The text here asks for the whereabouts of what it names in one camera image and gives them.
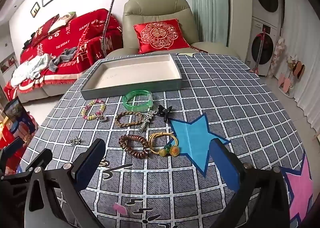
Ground decorative flower stand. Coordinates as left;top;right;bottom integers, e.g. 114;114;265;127
278;56;306;97

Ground pale green curtain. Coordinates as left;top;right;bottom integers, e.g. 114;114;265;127
191;0;230;46

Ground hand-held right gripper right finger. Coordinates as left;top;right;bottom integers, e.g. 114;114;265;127
209;138;290;228

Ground small photo frame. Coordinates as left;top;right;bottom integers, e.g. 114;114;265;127
30;2;40;18

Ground red blanket covered sofa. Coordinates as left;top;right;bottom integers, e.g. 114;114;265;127
4;8;124;94

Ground beige leather armchair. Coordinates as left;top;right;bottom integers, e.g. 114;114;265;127
104;0;240;59

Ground grey checked fabric tray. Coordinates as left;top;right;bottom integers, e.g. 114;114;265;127
19;52;314;228

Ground photo print pillow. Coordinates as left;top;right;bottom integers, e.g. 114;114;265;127
47;12;75;34

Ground brown braided bracelet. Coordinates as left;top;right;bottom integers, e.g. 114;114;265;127
115;111;143;127

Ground black bow hair clip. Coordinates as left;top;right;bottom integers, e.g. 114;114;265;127
157;105;173;121

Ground grey tray with white inside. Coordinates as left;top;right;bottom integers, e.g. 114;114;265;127
80;53;184;101

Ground grey sofa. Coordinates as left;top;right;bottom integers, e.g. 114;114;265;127
17;78;83;104

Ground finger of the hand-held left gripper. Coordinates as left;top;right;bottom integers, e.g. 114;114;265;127
26;148;53;171
0;137;25;177

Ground gooseneck phone holder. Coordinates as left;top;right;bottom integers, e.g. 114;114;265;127
100;0;130;57

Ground white curtain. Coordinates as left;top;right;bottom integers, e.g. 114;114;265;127
280;0;320;138

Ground white washing machine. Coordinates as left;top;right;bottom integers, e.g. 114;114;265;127
246;17;280;76

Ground red fringed pillow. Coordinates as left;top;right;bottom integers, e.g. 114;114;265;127
77;24;110;66

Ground green translucent bangle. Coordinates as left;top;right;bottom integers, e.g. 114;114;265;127
122;91;153;112

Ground brown spiral hair tie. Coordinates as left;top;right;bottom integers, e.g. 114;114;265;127
118;134;150;158

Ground white clothes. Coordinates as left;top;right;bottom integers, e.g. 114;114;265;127
10;54;52;86

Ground pink and yellow bead bracelet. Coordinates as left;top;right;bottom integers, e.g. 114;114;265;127
81;100;107;121

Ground red mop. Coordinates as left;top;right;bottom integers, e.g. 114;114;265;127
250;28;267;75

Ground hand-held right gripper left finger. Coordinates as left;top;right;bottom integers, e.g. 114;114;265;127
24;138;107;228

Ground silver star charm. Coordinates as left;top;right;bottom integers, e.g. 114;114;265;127
138;111;159;133

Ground pink and white flowers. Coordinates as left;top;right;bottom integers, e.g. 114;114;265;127
271;38;286;69

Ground yellow hair tie with balls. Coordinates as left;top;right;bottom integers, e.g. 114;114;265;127
149;131;180;156

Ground grey garment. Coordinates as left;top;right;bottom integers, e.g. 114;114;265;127
49;47;78;72

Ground red embroidered cushion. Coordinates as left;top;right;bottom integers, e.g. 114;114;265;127
133;18;191;54

